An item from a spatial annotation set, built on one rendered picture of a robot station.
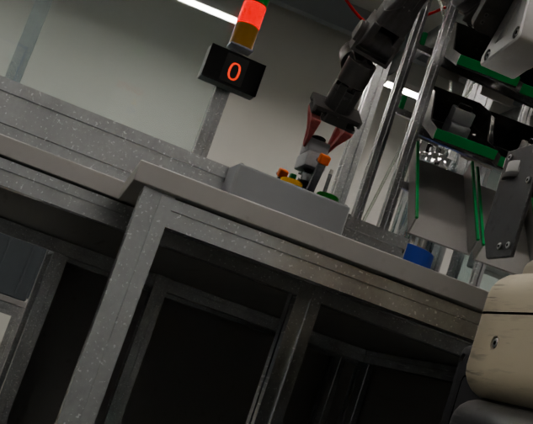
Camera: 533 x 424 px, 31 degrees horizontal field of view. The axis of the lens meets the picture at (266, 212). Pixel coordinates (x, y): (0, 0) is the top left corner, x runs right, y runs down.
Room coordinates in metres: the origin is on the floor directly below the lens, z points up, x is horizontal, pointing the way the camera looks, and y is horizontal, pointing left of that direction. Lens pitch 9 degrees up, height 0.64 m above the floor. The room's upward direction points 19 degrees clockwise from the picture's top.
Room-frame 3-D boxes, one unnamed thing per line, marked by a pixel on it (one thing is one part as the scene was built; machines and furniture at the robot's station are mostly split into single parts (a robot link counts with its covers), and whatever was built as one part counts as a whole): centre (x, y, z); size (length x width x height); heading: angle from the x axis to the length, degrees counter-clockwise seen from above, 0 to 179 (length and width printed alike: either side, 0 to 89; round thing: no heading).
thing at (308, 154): (1.85, -0.05, 1.08); 0.08 x 0.04 x 0.07; 15
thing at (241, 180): (1.61, -0.02, 0.93); 0.21 x 0.07 x 0.06; 105
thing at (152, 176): (1.68, -0.20, 0.84); 0.90 x 0.70 x 0.03; 101
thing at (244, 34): (1.91, 0.16, 1.29); 0.05 x 0.05 x 0.05
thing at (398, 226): (2.77, -0.43, 1.32); 0.14 x 0.14 x 0.38
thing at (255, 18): (1.91, 0.16, 1.34); 0.05 x 0.05 x 0.05
